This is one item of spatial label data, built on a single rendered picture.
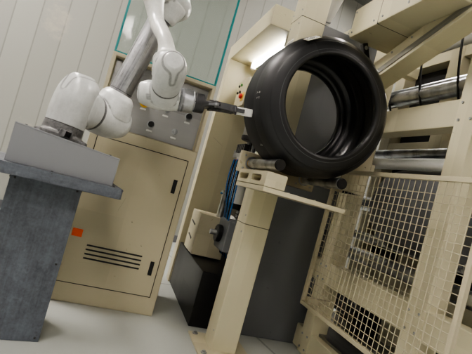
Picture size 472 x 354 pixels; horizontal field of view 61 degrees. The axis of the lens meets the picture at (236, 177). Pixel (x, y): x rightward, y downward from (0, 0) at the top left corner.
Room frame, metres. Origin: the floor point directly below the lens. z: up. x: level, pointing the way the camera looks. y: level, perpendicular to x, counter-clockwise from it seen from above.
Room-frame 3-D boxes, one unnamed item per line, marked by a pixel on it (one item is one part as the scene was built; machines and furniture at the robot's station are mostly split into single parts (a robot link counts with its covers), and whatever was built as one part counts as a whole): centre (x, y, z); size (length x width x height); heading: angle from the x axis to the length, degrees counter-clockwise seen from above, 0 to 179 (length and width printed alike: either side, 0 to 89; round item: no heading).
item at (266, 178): (1.70, -0.10, 0.83); 0.36 x 0.09 x 0.06; 17
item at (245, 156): (1.91, -0.18, 0.90); 0.40 x 0.03 x 0.10; 107
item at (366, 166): (2.06, -0.54, 1.05); 0.20 x 0.15 x 0.30; 17
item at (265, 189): (1.74, -0.23, 0.80); 0.37 x 0.36 x 0.02; 107
